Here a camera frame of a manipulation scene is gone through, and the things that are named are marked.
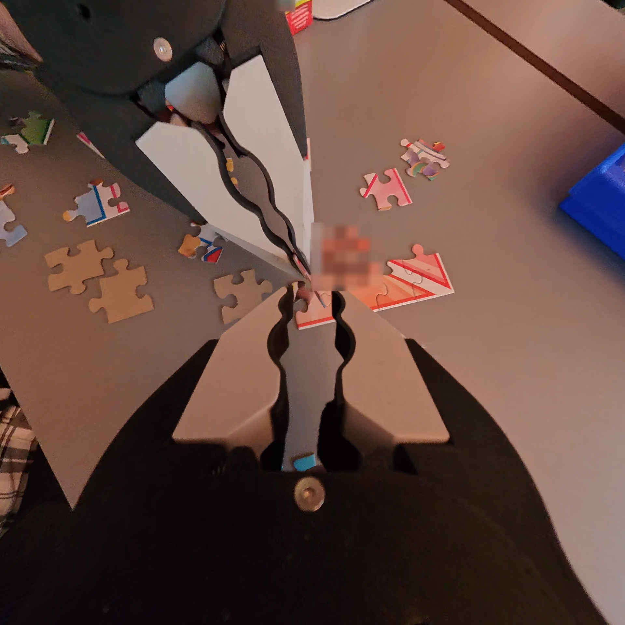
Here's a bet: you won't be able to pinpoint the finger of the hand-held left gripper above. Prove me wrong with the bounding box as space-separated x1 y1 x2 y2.
136 63 312 282
221 54 314 272

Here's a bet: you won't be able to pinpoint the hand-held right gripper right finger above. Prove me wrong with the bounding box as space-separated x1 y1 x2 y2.
317 291 451 468

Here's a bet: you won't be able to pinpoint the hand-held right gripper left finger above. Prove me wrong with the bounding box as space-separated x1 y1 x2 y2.
172 285 297 467

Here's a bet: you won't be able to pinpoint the red striped joined puzzle section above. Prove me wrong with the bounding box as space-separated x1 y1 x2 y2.
294 244 456 330

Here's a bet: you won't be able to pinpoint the pink diagonal-striped puzzle piece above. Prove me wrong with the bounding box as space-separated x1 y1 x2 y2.
360 168 413 212

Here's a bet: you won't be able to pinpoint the jigsaw puzzle pieces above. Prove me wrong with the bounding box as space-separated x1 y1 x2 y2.
0 110 450 325

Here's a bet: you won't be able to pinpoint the grey desk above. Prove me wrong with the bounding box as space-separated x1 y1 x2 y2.
0 0 625 625

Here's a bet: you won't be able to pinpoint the colourful puzzle box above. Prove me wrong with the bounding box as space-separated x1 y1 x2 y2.
285 0 314 36

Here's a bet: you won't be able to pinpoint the wooden book stand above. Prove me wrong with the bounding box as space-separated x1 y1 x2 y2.
312 0 374 21

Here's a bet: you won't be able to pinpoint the person's plaid shirt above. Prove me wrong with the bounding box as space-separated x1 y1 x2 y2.
0 405 39 533

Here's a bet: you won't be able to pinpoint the blue plastic bin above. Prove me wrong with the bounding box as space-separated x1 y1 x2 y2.
559 144 625 259

